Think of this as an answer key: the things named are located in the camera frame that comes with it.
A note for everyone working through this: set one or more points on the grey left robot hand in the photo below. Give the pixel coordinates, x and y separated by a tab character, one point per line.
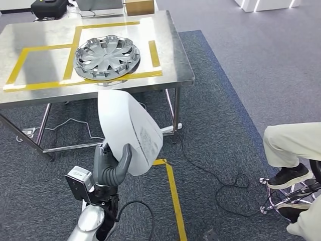
105	169

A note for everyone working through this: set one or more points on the white curved plastic part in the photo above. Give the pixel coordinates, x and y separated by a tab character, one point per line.
120	123

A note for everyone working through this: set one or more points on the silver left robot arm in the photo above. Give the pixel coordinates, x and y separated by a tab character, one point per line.
90	223

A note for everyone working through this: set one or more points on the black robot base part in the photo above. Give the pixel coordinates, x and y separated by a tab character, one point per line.
212	235

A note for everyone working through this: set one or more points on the steel workbench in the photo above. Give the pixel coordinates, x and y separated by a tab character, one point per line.
38	36

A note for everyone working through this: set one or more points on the white power strip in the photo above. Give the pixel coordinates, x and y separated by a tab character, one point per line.
172	128

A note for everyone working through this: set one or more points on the grey wheel hubcap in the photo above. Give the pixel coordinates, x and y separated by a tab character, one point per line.
105	60

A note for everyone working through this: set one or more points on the grey floor socket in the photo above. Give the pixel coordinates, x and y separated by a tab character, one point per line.
27	132

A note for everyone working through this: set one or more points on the grey equipment case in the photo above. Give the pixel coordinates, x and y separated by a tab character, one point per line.
100	5

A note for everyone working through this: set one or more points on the brown cardboard box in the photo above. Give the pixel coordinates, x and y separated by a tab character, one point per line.
139	6

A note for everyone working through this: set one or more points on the black bag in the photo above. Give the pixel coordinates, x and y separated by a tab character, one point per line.
49	8

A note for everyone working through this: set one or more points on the chrome stool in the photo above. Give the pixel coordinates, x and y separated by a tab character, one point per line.
283	196

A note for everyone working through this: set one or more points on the person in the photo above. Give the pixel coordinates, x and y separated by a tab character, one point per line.
288	143

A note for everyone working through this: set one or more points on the black shoe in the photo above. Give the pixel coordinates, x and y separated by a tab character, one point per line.
293	213
291	176

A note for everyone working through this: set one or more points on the white lit plinth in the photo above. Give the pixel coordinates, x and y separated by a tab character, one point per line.
265	5

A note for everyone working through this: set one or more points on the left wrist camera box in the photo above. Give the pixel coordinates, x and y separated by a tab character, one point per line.
78	184

